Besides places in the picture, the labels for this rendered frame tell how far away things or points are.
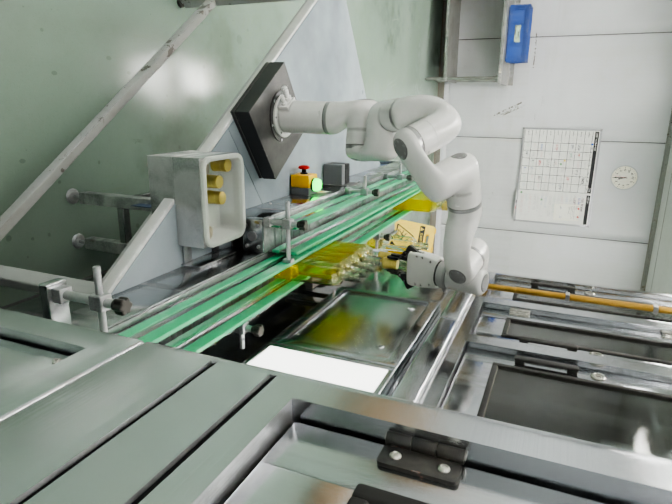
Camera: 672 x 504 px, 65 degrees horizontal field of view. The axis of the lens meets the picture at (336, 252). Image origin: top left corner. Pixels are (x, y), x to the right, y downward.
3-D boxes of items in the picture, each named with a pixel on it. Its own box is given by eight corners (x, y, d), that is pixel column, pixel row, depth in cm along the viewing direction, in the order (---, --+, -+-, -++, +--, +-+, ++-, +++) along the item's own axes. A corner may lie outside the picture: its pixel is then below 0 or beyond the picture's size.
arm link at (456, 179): (443, 182, 141) (400, 206, 136) (432, 106, 130) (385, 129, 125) (489, 199, 129) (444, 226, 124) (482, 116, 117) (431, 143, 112)
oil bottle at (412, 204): (392, 209, 256) (450, 214, 246) (392, 197, 255) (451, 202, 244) (395, 207, 261) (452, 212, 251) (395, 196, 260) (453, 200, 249)
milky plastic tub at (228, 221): (179, 246, 133) (208, 250, 129) (172, 156, 127) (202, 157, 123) (220, 231, 148) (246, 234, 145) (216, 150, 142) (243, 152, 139)
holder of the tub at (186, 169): (180, 266, 134) (205, 269, 132) (172, 156, 127) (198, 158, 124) (219, 249, 150) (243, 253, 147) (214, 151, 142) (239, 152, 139)
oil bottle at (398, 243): (366, 248, 228) (426, 255, 218) (366, 236, 225) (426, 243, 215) (370, 243, 232) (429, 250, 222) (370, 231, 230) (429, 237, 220)
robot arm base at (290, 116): (264, 100, 151) (313, 102, 145) (282, 77, 159) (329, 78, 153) (279, 145, 162) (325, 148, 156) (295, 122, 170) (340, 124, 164)
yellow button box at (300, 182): (289, 194, 185) (308, 196, 182) (289, 172, 183) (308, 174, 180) (298, 191, 191) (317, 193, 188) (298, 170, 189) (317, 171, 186)
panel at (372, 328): (150, 448, 97) (318, 502, 84) (148, 433, 96) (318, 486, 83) (339, 293, 177) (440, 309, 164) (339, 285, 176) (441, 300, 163)
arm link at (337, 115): (336, 101, 159) (387, 102, 153) (333, 145, 161) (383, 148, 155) (323, 95, 150) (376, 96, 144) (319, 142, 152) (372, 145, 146)
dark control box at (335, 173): (322, 184, 209) (342, 185, 206) (322, 163, 207) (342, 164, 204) (330, 181, 216) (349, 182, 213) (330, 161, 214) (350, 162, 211)
